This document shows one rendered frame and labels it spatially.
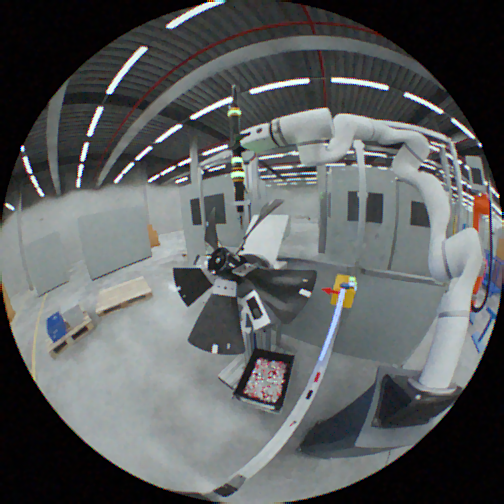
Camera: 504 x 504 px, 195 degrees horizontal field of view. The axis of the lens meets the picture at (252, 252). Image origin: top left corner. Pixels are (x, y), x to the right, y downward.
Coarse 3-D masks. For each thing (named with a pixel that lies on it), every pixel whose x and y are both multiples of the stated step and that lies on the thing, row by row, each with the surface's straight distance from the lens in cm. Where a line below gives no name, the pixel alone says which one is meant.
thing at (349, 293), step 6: (342, 276) 81; (348, 276) 82; (336, 282) 74; (342, 282) 75; (348, 282) 76; (354, 282) 77; (336, 288) 69; (342, 288) 70; (348, 288) 71; (354, 288) 72; (336, 294) 71; (348, 294) 70; (354, 294) 70; (336, 300) 72; (342, 300) 72; (348, 300) 72; (342, 306) 74; (348, 306) 74
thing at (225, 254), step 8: (224, 248) 58; (216, 256) 60; (224, 256) 57; (232, 256) 56; (240, 256) 66; (208, 264) 61; (216, 264) 59; (224, 264) 56; (232, 264) 55; (240, 264) 63; (216, 272) 56; (224, 272) 55; (232, 272) 57; (232, 280) 64; (240, 280) 61
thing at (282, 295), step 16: (256, 272) 53; (272, 272) 53; (288, 272) 53; (304, 272) 53; (256, 288) 46; (272, 288) 46; (288, 288) 46; (304, 288) 47; (272, 304) 43; (288, 304) 43; (304, 304) 44; (288, 320) 41
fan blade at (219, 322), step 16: (208, 304) 58; (224, 304) 58; (208, 320) 58; (224, 320) 58; (192, 336) 62; (208, 336) 59; (224, 336) 58; (240, 336) 59; (224, 352) 59; (240, 352) 59
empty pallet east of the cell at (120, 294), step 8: (136, 280) 391; (144, 280) 373; (112, 288) 398; (120, 288) 382; (128, 288) 360; (136, 288) 345; (144, 288) 331; (104, 296) 376; (112, 296) 356; (120, 296) 339; (128, 296) 324; (136, 296) 312; (152, 296) 318; (104, 304) 338; (112, 304) 321; (120, 304) 316; (128, 304) 323; (96, 312) 326; (104, 312) 332; (112, 312) 324
